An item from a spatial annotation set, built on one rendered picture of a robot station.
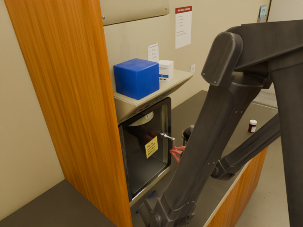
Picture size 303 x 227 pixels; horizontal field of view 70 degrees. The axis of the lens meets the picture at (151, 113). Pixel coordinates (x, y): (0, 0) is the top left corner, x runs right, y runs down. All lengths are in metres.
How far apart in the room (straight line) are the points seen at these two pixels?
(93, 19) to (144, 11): 0.28
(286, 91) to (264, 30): 0.07
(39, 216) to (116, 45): 0.83
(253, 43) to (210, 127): 0.14
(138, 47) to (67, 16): 0.26
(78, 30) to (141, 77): 0.20
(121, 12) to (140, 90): 0.23
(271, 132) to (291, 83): 0.55
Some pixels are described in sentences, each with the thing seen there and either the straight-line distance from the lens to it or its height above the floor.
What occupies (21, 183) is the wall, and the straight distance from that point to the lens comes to 1.22.
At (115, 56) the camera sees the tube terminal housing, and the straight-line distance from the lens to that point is 0.69.
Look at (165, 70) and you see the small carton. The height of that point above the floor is 1.55.
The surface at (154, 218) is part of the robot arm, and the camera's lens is 0.52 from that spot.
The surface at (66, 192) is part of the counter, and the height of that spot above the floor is 0.94.
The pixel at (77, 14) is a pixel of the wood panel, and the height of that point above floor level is 1.75.
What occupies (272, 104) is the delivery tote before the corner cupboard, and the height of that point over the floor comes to 0.33.
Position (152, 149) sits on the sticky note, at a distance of 0.96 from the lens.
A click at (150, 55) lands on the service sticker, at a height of 1.59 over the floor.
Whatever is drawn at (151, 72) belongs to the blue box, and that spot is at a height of 1.58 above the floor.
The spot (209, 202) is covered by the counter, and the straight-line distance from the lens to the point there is 1.10.
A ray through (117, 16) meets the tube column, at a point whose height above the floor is 1.73.
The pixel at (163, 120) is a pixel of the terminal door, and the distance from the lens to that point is 0.95.
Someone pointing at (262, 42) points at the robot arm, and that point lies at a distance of 0.29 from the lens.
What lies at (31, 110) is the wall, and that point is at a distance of 1.08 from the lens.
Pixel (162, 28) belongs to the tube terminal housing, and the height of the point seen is 1.67.
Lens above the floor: 1.79
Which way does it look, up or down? 30 degrees down
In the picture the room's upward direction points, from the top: 3 degrees counter-clockwise
